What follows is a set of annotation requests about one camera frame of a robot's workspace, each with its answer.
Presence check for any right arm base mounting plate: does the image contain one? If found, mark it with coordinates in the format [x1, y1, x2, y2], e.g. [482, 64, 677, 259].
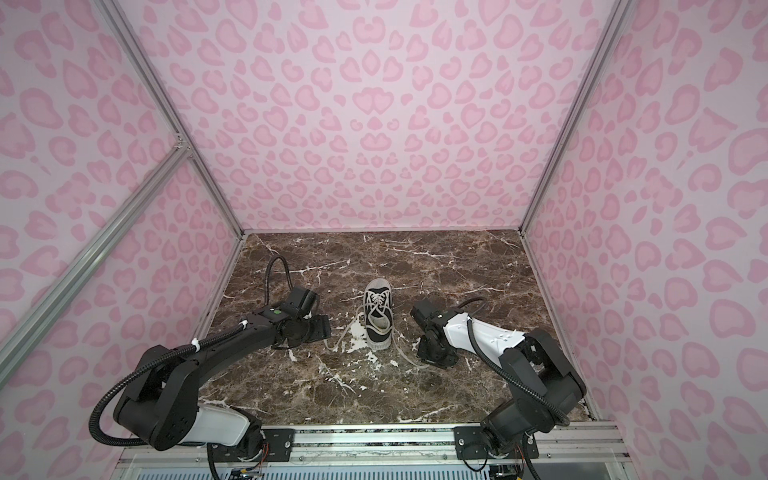
[452, 425, 540, 460]

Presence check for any right corner aluminium post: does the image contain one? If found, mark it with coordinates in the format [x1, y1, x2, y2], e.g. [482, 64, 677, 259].
[518, 0, 637, 238]

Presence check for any diagonal aluminium frame bar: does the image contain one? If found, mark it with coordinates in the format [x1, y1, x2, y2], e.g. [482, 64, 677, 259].
[1, 141, 190, 385]

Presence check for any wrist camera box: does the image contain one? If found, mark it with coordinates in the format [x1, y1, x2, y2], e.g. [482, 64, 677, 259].
[410, 299, 445, 332]
[280, 286, 317, 318]

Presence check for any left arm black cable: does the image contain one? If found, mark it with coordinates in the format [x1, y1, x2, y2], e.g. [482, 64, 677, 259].
[264, 254, 295, 307]

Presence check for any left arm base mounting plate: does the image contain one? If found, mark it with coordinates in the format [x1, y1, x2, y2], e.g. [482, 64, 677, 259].
[207, 428, 296, 463]

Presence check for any aluminium front rail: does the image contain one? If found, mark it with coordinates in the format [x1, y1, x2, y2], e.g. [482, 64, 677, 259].
[112, 422, 638, 479]

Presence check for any left corner aluminium post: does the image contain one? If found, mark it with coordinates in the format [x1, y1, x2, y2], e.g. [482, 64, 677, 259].
[94, 0, 246, 240]

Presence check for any black white canvas sneaker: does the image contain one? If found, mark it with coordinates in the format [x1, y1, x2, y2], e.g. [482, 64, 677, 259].
[363, 278, 394, 351]

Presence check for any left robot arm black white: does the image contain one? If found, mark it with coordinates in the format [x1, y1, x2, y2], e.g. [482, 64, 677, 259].
[88, 307, 331, 451]

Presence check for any corner aluminium post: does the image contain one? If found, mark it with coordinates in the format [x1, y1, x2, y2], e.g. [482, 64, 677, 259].
[518, 0, 637, 238]
[94, 0, 246, 240]

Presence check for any white shoelace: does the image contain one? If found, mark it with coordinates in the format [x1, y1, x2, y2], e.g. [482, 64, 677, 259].
[331, 292, 423, 369]

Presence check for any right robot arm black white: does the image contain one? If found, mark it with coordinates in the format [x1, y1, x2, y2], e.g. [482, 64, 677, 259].
[410, 300, 587, 458]

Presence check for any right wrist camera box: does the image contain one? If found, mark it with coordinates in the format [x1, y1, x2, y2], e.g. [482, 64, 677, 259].
[410, 299, 445, 332]

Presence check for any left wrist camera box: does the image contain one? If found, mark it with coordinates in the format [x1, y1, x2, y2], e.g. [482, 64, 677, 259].
[280, 286, 317, 318]

